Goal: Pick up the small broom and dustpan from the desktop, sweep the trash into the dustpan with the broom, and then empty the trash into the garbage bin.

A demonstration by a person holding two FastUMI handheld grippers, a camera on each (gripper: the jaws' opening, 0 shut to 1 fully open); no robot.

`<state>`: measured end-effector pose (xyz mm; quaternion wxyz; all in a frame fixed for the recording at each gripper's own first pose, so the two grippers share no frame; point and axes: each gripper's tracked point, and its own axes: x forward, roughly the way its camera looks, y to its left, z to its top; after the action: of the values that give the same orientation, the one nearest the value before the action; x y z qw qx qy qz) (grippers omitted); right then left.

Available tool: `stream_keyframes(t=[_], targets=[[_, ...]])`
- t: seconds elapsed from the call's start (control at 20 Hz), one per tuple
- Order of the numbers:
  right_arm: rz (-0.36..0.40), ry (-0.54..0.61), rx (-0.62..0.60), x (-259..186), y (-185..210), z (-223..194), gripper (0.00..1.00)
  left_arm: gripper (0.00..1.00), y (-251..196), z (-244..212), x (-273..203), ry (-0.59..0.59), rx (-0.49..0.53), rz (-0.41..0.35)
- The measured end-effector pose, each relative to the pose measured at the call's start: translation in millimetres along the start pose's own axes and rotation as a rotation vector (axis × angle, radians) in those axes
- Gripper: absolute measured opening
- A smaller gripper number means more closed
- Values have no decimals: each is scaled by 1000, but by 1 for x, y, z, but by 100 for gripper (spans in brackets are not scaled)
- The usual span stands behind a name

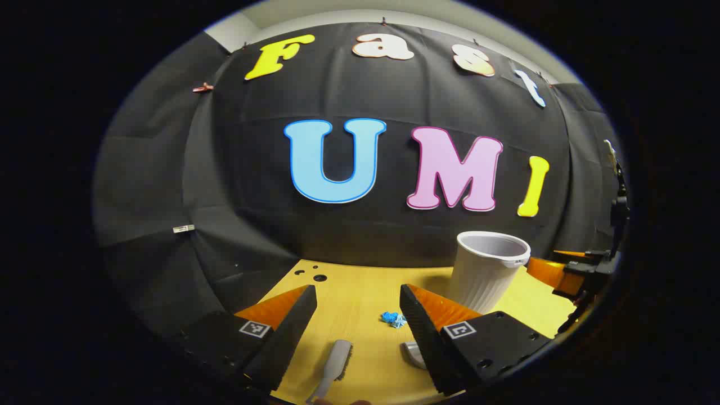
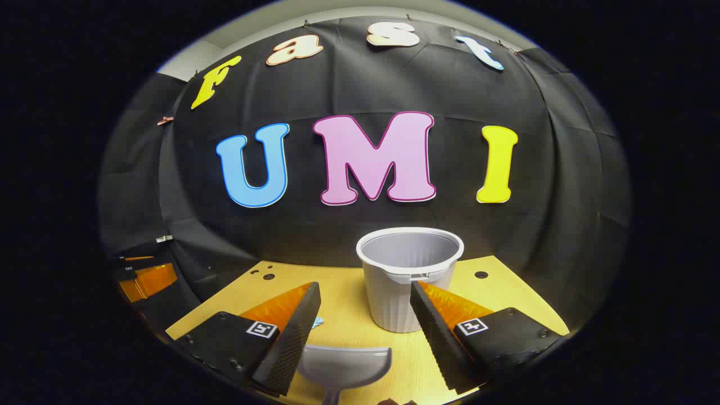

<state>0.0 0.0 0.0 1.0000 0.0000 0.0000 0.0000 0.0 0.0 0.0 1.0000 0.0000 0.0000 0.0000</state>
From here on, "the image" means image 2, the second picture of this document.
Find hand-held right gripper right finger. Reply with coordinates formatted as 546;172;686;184
409;281;563;394

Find grey plastic dustpan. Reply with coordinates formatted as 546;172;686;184
297;345;392;405

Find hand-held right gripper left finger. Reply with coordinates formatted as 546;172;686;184
175;282;322;397

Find black backdrop cloth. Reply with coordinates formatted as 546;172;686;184
98;16;633;332

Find wooden desktop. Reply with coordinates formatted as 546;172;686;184
166;256;570;405

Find grey ribbed garbage bin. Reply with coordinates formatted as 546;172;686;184
356;227;465;333

